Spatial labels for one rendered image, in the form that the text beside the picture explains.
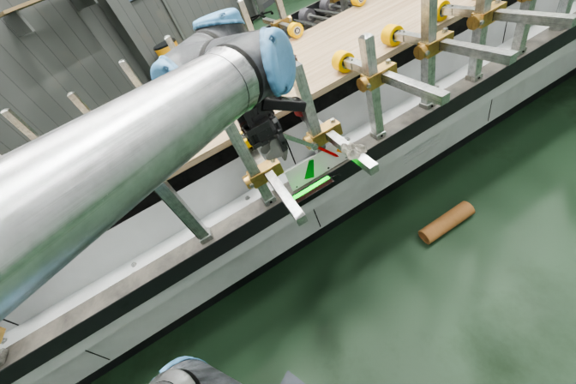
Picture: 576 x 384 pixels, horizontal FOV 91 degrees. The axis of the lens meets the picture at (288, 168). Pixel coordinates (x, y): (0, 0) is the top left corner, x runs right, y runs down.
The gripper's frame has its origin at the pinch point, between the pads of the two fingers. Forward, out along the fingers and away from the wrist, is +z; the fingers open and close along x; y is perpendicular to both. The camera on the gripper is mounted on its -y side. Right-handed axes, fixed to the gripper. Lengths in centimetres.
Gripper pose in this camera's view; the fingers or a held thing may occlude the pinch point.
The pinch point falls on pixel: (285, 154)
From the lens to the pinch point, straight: 75.5
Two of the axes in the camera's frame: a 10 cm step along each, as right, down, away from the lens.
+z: 3.0, 7.1, 6.4
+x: 4.3, 5.0, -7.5
